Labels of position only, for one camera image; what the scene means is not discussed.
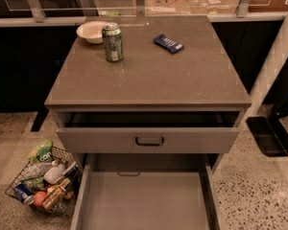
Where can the green chip bag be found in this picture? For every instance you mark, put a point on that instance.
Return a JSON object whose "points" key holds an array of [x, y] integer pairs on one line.
{"points": [[42, 152]]}

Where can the grey drawer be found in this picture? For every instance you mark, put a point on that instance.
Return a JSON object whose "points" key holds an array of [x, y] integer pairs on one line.
{"points": [[147, 192], [150, 132]]}

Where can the grey drawer cabinet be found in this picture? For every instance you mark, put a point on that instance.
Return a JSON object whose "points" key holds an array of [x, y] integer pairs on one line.
{"points": [[148, 78]]}

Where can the grey top drawer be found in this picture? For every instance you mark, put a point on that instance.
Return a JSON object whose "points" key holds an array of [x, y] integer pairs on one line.
{"points": [[150, 132]]}

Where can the white bowl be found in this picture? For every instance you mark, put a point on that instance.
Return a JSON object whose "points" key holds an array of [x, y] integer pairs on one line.
{"points": [[91, 31]]}

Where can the brown snack box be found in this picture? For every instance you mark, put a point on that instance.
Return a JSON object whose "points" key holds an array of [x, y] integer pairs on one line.
{"points": [[56, 195]]}

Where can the orange fruit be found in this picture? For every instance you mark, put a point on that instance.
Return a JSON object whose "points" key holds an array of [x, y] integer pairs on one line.
{"points": [[39, 197]]}

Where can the white bottle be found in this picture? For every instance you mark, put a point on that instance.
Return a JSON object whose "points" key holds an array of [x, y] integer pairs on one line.
{"points": [[54, 175]]}

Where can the green soda can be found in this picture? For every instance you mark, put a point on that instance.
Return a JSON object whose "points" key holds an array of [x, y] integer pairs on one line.
{"points": [[112, 41]]}

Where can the clear plastic water bottle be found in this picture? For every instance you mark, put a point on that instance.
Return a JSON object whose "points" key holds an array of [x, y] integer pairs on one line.
{"points": [[38, 170]]}

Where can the black tray on floor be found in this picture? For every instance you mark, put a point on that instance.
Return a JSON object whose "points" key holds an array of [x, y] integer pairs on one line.
{"points": [[270, 135]]}

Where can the blue snack bar packet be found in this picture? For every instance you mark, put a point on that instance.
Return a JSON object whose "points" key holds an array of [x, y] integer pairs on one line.
{"points": [[168, 44]]}

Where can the wire basket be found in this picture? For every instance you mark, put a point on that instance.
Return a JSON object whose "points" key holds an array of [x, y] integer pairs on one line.
{"points": [[47, 186]]}

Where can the blue soda can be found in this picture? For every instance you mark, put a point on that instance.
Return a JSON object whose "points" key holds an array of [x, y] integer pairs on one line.
{"points": [[23, 194]]}

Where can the cardboard box left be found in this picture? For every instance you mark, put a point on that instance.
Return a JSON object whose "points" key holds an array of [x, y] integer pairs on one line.
{"points": [[154, 7]]}

